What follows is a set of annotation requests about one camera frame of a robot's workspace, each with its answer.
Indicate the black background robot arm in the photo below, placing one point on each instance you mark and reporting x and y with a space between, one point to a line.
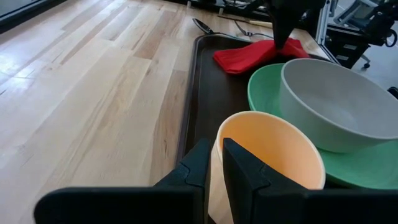
381 25

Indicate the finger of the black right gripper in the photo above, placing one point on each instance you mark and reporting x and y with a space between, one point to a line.
280 15
304 12

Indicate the grey bowl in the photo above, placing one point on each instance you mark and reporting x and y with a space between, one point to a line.
335 102

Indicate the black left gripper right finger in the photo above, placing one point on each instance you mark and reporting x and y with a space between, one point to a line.
311 208

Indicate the brown plastic tray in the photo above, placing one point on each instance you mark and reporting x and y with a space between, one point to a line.
211 102

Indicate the black drawer cabinet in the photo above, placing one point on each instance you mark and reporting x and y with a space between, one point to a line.
345 46

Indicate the red cloth napkin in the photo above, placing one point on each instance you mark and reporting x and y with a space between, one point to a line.
242 59

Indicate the green plate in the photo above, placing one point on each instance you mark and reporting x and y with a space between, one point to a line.
264 90

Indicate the orange cup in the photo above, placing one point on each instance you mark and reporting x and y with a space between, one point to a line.
273 149

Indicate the silver aluminium extrusion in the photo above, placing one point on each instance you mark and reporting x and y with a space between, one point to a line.
321 25

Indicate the grey office chair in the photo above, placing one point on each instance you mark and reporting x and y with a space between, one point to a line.
357 9

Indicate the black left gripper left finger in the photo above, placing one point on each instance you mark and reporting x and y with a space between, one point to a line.
124 205

